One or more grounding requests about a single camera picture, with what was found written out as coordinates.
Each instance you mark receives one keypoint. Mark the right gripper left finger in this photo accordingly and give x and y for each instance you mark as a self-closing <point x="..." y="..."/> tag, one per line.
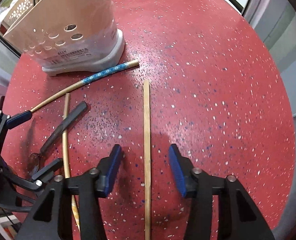
<point x="51" y="215"/>

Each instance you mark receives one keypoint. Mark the blue patterned bamboo chopstick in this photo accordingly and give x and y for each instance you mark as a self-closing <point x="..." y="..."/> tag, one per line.
<point x="88" y="80"/>

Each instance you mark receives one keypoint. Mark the beige plastic storage cart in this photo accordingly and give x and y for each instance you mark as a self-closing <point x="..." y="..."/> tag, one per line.
<point x="16" y="9"/>

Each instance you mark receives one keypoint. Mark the dark spoon under chopsticks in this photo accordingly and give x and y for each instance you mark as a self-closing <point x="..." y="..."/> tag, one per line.
<point x="35" y="159"/>

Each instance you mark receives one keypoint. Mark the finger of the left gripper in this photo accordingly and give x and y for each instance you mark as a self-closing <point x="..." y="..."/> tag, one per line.
<point x="18" y="119"/>
<point x="48" y="172"/>

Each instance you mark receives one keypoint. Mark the bamboo chopstick yellow end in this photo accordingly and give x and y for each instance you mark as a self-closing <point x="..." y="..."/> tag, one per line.
<point x="66" y="164"/>

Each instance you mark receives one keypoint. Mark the beige utensil holder caddy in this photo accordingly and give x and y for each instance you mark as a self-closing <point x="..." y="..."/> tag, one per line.
<point x="69" y="36"/>

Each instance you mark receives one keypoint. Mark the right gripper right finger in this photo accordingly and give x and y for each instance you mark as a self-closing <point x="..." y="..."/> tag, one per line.
<point x="239" y="217"/>

